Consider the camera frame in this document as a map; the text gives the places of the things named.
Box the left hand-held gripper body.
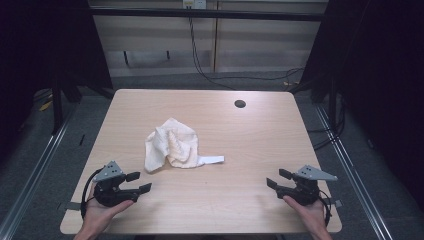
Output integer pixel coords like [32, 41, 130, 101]
[92, 160, 141, 208]

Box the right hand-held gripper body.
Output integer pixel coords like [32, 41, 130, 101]
[276, 164, 338, 206]

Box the white towel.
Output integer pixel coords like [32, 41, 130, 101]
[143, 117, 226, 174]

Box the person's left hand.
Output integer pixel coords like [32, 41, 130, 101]
[82, 195, 135, 232]

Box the person's right hand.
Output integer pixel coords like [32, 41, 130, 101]
[282, 195, 330, 234]

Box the black metal stand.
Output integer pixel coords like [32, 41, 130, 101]
[50, 74, 65, 136]

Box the black curtain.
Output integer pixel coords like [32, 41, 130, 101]
[298, 0, 424, 204]
[0, 0, 114, 164]

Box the black horizontal metal bar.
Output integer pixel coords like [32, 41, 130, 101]
[89, 7, 329, 23]

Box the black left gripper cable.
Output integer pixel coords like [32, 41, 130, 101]
[80, 168, 104, 220]

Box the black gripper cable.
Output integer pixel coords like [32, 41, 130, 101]
[80, 168, 104, 220]
[318, 189, 333, 228]

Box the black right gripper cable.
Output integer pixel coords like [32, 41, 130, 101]
[318, 189, 333, 228]

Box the metal floor rail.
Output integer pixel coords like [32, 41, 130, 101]
[314, 103, 396, 240]
[0, 101, 79, 240]

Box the bundle of black cables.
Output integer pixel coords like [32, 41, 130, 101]
[306, 94, 347, 152]

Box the long black floor cable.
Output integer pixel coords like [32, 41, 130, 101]
[188, 16, 305, 92]

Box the white wall socket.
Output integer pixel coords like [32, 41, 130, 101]
[182, 0, 208, 10]

